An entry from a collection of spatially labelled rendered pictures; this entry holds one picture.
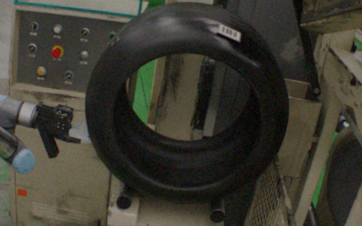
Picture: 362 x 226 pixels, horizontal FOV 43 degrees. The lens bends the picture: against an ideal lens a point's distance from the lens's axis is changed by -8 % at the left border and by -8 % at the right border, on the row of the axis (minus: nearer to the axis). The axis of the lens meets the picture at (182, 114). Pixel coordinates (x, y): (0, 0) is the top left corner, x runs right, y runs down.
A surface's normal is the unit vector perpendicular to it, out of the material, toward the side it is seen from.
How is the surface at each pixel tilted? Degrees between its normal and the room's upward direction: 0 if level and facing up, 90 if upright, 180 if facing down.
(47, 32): 90
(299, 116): 90
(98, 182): 90
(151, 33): 50
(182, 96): 90
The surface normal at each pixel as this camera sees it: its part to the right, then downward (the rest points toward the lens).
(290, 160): -0.03, 0.40
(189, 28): 0.00, -0.40
